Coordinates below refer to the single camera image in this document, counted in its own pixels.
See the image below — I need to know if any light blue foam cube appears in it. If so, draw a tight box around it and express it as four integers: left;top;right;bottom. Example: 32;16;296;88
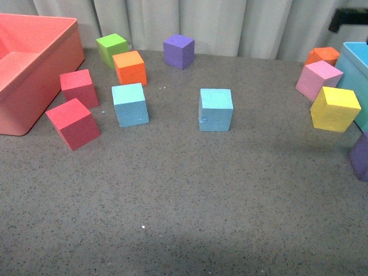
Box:
198;88;233;132
112;83;150;128

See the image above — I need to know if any purple foam cube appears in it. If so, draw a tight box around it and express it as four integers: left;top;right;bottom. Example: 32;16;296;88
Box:
349;132;368;182
163;34;195;70

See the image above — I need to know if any orange foam cube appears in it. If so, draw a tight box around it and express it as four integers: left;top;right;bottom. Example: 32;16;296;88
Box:
112;51;147;86
304;47;340;66

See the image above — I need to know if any dark red foam cube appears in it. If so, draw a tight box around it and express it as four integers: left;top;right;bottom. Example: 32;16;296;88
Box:
60;69;100;109

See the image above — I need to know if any green foam cube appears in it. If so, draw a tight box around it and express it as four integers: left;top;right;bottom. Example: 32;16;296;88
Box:
96;33;130;69

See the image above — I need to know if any white curtain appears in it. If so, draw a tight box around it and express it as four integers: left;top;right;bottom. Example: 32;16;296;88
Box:
1;0;367;62

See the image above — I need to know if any pink foam cube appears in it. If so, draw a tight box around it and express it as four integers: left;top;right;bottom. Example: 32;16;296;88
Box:
296;60;343;102

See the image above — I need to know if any yellow foam cube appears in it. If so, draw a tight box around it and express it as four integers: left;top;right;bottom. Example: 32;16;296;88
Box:
310;86;361;133

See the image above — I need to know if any pink plastic bin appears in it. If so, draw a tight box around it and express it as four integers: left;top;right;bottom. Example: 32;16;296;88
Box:
1;13;85;136

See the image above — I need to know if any light blue plastic bin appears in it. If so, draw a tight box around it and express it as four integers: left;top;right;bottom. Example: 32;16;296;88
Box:
335;42;367;132

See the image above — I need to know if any black bracket in background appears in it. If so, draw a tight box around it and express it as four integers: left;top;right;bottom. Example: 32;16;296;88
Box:
328;8;367;33

